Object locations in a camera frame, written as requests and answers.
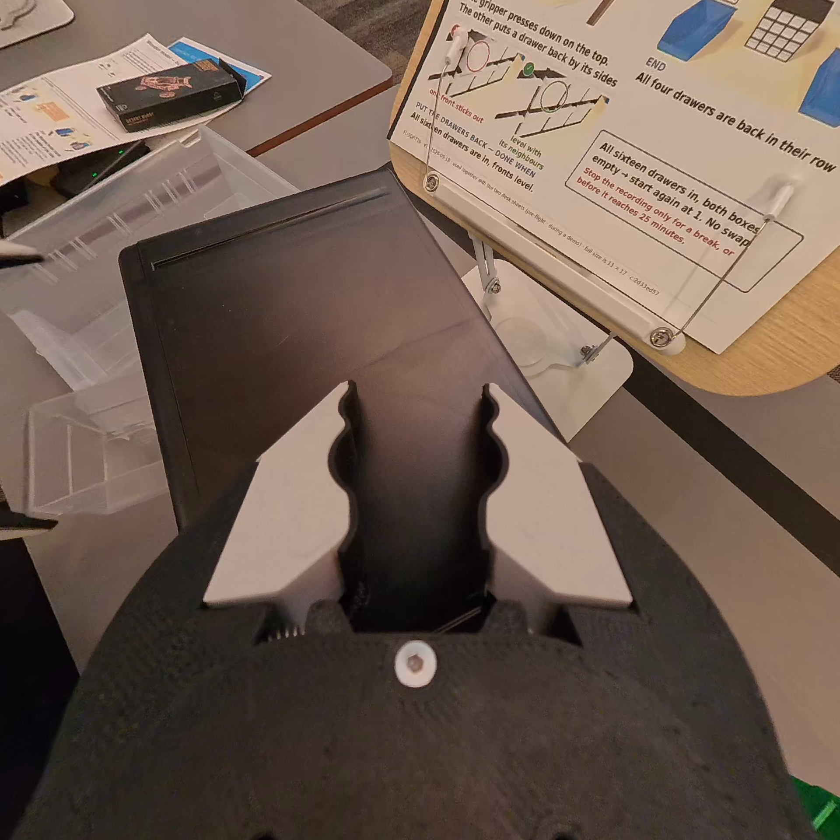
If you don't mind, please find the person's dark clothing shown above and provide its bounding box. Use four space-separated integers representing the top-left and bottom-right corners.
0 532 81 840

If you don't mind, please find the white instruction sheet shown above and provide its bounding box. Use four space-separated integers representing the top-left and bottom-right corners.
0 33 198 188

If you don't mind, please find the white stand base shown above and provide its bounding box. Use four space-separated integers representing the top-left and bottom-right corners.
459 259 635 445

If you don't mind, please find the black drawer cabinet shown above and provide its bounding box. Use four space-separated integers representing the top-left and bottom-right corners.
118 164 567 634

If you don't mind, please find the blue printed sheet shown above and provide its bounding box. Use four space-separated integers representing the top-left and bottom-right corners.
167 38 273 99

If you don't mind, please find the grey pad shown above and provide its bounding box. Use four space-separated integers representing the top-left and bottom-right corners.
0 0 74 50

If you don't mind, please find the instruction sheet on wooden stand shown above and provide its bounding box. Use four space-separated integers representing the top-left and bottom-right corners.
388 0 840 399

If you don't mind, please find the clear plastic drawer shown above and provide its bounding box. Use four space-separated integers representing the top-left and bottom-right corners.
26 387 166 517
13 305 155 395

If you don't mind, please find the metal page holder wire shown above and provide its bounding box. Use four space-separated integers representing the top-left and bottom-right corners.
648 184 796 347
423 26 471 193

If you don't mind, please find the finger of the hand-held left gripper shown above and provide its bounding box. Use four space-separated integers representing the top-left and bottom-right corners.
0 238 48 271
0 511 60 543

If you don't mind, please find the black device with green lights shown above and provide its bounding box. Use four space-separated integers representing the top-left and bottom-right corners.
52 141 152 198

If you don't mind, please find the long black tape strip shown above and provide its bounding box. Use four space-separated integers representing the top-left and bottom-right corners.
620 367 840 553

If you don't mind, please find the black model kit box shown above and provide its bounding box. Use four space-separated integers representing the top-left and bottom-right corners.
97 58 248 135

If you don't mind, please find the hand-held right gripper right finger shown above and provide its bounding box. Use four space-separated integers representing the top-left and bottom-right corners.
481 384 634 635

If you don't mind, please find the large clear plastic bin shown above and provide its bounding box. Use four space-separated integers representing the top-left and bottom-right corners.
0 125 303 454

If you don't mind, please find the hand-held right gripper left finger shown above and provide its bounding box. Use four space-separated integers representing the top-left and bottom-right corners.
203 382 360 626

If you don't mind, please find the green plastic bin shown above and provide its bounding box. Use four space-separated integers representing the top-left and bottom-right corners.
791 774 840 840

